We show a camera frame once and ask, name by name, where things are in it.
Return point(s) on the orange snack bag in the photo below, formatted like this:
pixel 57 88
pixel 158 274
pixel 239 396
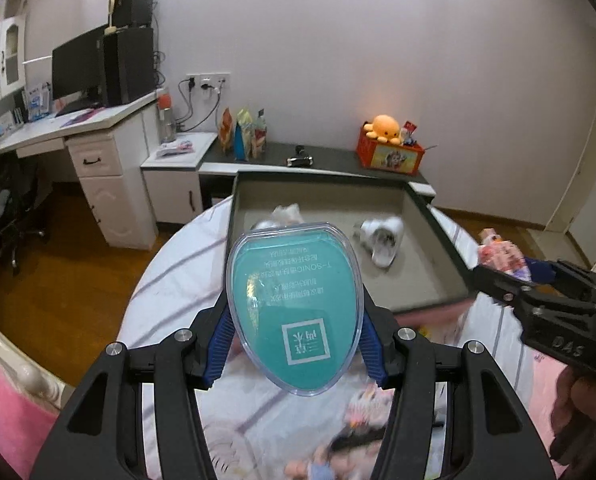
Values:
pixel 226 127

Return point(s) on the pink embroidered quilt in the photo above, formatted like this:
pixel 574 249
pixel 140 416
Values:
pixel 545 400

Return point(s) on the pink fuzzy blanket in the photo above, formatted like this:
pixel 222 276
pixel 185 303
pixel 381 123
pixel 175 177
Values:
pixel 7 420

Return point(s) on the blue white boxes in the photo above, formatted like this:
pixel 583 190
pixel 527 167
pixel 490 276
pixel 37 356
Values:
pixel 38 102

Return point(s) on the white striped bedspread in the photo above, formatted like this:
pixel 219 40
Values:
pixel 177 280

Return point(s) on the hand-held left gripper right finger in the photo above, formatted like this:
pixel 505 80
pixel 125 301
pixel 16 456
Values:
pixel 374 352

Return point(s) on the small doll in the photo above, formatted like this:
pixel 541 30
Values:
pixel 318 467

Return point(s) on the blue yellow snack bag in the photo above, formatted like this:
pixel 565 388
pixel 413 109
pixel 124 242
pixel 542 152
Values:
pixel 243 135

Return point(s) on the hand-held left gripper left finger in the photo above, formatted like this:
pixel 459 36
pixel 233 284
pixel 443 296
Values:
pixel 220 347

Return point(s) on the white curved device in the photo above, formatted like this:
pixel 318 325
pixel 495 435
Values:
pixel 380 240

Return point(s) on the black office chair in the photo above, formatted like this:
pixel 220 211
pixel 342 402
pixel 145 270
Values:
pixel 7 200

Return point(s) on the red snack bag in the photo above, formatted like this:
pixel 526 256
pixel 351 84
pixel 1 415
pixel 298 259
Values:
pixel 260 135

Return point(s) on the white nightstand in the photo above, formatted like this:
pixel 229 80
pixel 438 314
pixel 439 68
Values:
pixel 170 185

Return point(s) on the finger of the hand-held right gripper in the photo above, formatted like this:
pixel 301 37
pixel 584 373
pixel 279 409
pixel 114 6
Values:
pixel 500 287
pixel 540 270

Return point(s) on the clear bottle orange cap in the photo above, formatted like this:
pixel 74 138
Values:
pixel 166 120

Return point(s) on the dark top low cabinet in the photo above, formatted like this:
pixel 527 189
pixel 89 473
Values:
pixel 338 157

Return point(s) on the white charger block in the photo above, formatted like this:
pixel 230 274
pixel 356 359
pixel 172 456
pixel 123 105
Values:
pixel 284 214

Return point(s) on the purple folder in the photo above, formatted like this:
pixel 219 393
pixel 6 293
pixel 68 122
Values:
pixel 82 117

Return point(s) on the orange octopus plush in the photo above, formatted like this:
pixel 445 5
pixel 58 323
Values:
pixel 384 127

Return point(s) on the pink block toy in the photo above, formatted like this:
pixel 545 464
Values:
pixel 500 255

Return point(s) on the black computer tower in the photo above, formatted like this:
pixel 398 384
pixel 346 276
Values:
pixel 130 67

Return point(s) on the cream bed footboard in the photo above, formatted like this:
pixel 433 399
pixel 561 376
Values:
pixel 27 375

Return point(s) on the white wall outlet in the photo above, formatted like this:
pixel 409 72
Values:
pixel 210 82

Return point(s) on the colourful small toy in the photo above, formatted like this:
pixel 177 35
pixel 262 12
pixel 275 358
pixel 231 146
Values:
pixel 368 405

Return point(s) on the red white small box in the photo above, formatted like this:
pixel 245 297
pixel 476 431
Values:
pixel 411 130

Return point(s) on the black computer monitor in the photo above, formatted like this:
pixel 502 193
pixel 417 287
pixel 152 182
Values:
pixel 77 67

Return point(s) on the red printed storage box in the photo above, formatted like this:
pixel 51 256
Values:
pixel 393 157

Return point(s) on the white glass door cabinet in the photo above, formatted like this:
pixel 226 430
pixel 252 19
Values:
pixel 0 60

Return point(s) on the black small gadget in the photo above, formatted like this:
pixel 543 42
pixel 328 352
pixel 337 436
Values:
pixel 299 161

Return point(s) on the pink printed packet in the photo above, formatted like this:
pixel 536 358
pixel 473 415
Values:
pixel 176 149

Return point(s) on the white desk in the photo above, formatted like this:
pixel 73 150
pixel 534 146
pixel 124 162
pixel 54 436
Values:
pixel 112 165

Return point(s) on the black speaker box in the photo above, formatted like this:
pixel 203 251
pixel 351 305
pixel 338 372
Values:
pixel 133 7

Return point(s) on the pink storage box dark rim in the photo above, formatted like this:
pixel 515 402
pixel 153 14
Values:
pixel 328 200

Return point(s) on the person's right hand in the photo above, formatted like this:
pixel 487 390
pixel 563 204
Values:
pixel 578 410

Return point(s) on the teal clear plastic case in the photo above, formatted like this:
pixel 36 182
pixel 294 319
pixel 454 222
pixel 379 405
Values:
pixel 293 310

